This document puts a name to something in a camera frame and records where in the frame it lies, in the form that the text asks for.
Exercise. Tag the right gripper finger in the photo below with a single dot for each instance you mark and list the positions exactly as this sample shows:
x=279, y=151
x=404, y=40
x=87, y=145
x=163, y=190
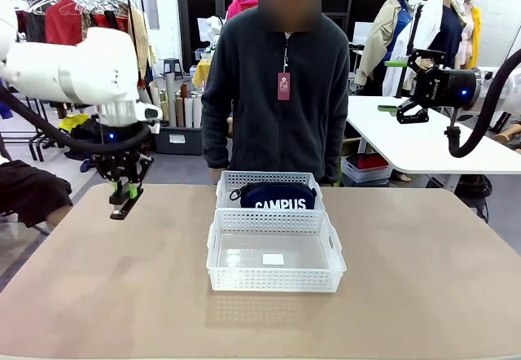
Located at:
x=415, y=111
x=427, y=60

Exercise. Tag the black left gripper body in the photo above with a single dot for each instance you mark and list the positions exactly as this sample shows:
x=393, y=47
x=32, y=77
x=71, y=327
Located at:
x=118, y=134

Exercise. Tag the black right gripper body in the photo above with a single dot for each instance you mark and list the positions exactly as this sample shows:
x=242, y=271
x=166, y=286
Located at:
x=452, y=87

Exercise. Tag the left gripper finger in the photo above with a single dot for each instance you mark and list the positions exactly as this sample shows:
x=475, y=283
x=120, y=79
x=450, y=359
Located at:
x=117, y=189
x=132, y=189

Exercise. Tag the black stapler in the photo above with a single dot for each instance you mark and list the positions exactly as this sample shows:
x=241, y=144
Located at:
x=122, y=209

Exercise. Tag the navy campus zipper pouch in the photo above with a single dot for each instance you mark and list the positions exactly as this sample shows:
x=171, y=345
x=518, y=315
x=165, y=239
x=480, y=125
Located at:
x=277, y=197

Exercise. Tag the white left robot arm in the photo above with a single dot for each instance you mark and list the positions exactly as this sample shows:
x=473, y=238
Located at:
x=81, y=67

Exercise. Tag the person right hand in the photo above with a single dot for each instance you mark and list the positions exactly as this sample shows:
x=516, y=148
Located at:
x=214, y=176

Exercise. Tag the mannequin in navy top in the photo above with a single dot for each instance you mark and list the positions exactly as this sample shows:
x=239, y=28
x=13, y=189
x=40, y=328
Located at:
x=447, y=38

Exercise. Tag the black tripod pole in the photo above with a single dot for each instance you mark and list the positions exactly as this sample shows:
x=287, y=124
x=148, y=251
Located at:
x=414, y=30

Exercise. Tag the white work table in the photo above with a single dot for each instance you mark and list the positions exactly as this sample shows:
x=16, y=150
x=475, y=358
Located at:
x=407, y=144

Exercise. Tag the white hanging shirt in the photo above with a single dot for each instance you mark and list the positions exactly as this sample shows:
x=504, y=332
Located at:
x=427, y=22

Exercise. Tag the yellow green cloth pile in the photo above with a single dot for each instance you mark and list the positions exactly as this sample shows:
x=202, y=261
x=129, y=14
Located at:
x=73, y=123

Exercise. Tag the yellow hanging garment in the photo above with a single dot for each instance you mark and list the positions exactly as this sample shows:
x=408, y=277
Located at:
x=474, y=42

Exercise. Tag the mannequin in beige coat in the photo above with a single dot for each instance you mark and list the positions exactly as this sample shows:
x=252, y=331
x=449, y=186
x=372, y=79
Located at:
x=378, y=42

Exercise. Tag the cream paper roll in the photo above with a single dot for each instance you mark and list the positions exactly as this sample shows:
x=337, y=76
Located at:
x=156, y=91

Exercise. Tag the tall grey tube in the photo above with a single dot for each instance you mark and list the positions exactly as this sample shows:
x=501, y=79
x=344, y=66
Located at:
x=170, y=99

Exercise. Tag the grey storage bin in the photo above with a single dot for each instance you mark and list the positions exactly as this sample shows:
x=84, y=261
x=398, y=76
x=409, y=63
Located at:
x=181, y=142

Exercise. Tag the taupe paper roll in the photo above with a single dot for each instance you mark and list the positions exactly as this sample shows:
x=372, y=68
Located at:
x=180, y=111

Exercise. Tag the red item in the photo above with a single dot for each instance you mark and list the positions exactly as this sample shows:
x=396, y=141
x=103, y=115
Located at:
x=370, y=162

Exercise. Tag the bare mannequin body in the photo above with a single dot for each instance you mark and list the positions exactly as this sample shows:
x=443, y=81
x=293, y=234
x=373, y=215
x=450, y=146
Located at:
x=509, y=132

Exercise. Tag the white paper roll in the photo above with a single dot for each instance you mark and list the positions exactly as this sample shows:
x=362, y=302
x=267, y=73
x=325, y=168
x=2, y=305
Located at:
x=188, y=113
x=197, y=111

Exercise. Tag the brown paper roll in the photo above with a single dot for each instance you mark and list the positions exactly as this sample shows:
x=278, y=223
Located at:
x=185, y=91

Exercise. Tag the clear plastic storage box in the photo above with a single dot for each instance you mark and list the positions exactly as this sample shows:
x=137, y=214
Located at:
x=366, y=174

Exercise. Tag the black clothes rack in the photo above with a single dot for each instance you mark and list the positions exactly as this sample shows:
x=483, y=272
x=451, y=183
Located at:
x=37, y=144

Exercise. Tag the grey stool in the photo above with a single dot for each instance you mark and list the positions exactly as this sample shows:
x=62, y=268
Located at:
x=172, y=68

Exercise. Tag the dark brown garment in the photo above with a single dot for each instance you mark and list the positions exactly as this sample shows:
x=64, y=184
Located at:
x=32, y=189

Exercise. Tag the beige hanging garment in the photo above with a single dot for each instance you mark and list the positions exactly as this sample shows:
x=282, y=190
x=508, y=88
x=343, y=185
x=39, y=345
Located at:
x=144, y=42

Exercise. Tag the yellow tablecloth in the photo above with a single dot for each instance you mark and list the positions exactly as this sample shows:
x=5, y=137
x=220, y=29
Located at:
x=200, y=73

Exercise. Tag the long red dress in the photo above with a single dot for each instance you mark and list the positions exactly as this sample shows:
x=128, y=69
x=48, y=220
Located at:
x=112, y=20

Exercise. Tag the blue garment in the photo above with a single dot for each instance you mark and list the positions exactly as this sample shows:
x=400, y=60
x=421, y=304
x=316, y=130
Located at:
x=4, y=109

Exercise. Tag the patterned hanging scarf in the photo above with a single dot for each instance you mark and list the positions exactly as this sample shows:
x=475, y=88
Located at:
x=88, y=20

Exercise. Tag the maroon hang tag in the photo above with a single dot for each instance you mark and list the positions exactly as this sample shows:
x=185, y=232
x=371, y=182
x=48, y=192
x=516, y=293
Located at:
x=283, y=87

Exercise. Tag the dark grey hanging garment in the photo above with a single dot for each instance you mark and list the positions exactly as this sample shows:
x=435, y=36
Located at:
x=36, y=28

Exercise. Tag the white perforated plastic basket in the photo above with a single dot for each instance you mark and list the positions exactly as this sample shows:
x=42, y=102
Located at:
x=272, y=280
x=268, y=178

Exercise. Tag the person in dark fleece jacket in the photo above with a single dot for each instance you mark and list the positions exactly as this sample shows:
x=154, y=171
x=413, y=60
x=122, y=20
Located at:
x=252, y=91

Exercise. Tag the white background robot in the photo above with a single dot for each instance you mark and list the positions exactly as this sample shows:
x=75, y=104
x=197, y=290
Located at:
x=213, y=30

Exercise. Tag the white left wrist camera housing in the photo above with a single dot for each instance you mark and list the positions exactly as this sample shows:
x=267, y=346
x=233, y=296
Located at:
x=150, y=113

